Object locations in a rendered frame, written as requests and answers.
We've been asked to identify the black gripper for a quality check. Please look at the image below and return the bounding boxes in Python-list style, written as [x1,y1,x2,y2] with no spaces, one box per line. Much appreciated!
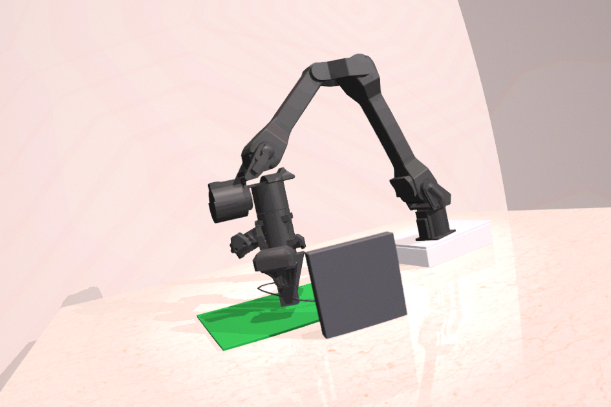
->
[252,207,306,304]

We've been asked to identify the green circuit board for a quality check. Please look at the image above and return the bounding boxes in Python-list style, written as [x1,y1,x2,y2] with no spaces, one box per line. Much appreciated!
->
[197,283,319,351]

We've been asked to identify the black fan cable with connector plug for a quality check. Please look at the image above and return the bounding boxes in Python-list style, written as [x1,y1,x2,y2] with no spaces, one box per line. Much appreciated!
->
[257,282,315,307]

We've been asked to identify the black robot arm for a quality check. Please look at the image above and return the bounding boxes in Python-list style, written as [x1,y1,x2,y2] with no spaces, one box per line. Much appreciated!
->
[208,54,456,259]

